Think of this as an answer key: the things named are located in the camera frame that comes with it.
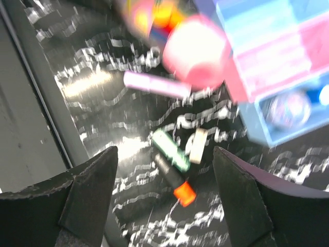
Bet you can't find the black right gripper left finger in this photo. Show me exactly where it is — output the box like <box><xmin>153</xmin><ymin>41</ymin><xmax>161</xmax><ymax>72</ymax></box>
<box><xmin>1</xmin><ymin>147</ymin><xmax>118</xmax><ymax>246</ymax></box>

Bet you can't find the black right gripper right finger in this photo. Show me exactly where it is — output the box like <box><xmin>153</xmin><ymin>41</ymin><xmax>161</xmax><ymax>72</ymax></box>
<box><xmin>213</xmin><ymin>147</ymin><xmax>328</xmax><ymax>246</ymax></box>

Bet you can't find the blue plastic end bin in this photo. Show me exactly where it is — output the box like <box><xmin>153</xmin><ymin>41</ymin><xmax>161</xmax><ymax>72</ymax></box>
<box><xmin>238</xmin><ymin>74</ymin><xmax>328</xmax><ymax>147</ymax></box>

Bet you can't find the clear round clip jar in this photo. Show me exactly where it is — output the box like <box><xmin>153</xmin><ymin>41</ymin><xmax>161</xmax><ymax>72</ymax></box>
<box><xmin>263</xmin><ymin>92</ymin><xmax>312</xmax><ymax>129</ymax></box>

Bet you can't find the blue cap small bottle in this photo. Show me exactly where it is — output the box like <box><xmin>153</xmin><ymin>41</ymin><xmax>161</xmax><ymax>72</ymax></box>
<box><xmin>306</xmin><ymin>84</ymin><xmax>329</xmax><ymax>106</ymax></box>

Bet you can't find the pink plastic bin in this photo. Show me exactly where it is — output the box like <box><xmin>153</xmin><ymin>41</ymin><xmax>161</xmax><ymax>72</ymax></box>
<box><xmin>226</xmin><ymin>16</ymin><xmax>328</xmax><ymax>102</ymax></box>

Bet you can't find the lilac eraser stick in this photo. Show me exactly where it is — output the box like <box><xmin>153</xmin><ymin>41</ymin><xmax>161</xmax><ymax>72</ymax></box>
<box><xmin>123</xmin><ymin>71</ymin><xmax>191</xmax><ymax>99</ymax></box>

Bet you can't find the pink cartoon crayon tube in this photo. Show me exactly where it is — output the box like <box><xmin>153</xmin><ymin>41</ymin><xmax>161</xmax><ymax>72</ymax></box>
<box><xmin>116</xmin><ymin>1</ymin><xmax>231</xmax><ymax>90</ymax></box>

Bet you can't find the light blue plastic bin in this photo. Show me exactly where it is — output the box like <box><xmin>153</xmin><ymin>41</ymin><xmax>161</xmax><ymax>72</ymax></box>
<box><xmin>192</xmin><ymin>0</ymin><xmax>329</xmax><ymax>56</ymax></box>

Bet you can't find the black orange highlighter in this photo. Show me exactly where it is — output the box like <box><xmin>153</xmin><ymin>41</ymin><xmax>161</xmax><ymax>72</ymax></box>
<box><xmin>152</xmin><ymin>151</ymin><xmax>196</xmax><ymax>207</ymax></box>

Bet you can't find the white small eraser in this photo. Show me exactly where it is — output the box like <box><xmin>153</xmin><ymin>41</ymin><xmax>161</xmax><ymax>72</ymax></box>
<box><xmin>189</xmin><ymin>128</ymin><xmax>208</xmax><ymax>164</ymax></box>

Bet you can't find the green correction tape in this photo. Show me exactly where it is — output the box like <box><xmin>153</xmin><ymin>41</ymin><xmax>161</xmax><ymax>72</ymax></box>
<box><xmin>152</xmin><ymin>129</ymin><xmax>191</xmax><ymax>172</ymax></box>

